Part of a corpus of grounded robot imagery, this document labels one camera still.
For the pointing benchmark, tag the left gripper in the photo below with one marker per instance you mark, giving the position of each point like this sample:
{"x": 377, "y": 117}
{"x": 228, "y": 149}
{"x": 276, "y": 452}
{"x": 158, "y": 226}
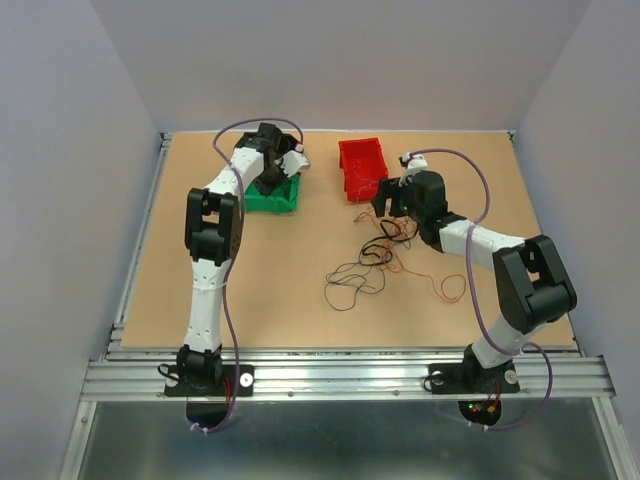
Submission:
{"x": 268, "y": 190}

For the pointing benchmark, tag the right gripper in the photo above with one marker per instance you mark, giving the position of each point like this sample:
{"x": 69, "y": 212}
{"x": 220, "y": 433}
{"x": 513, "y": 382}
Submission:
{"x": 388, "y": 188}

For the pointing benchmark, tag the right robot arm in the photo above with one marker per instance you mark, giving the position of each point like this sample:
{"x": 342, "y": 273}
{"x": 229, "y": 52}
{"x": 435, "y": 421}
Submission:
{"x": 532, "y": 285}

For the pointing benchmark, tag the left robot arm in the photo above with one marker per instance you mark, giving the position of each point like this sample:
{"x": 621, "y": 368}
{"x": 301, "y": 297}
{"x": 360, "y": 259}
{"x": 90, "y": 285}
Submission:
{"x": 266, "y": 158}

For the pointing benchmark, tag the green bin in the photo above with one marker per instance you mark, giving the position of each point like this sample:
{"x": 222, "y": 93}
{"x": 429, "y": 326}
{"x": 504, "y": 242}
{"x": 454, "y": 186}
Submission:
{"x": 282, "y": 200}

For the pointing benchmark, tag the black bin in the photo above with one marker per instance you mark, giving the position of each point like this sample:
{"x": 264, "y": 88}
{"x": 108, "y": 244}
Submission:
{"x": 249, "y": 140}

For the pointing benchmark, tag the red bin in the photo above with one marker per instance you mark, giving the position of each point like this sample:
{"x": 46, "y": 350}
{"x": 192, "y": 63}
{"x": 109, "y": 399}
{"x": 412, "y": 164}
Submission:
{"x": 363, "y": 165}

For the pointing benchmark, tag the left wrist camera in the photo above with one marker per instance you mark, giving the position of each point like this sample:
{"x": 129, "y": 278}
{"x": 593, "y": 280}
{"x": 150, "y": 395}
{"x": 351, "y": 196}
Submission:
{"x": 293, "y": 161}

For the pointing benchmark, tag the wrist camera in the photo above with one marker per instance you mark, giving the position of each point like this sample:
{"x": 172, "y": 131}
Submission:
{"x": 413, "y": 163}
{"x": 293, "y": 161}

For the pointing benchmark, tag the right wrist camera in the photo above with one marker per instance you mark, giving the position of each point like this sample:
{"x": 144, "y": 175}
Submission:
{"x": 413, "y": 163}

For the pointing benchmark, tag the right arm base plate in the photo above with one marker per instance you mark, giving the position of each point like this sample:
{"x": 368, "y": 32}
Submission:
{"x": 456, "y": 379}

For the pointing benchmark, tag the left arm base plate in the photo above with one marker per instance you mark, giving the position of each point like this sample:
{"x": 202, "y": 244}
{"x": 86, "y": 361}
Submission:
{"x": 182, "y": 386}

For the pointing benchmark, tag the aluminium rail frame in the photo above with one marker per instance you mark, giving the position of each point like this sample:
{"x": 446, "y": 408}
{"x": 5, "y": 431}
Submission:
{"x": 303, "y": 350}

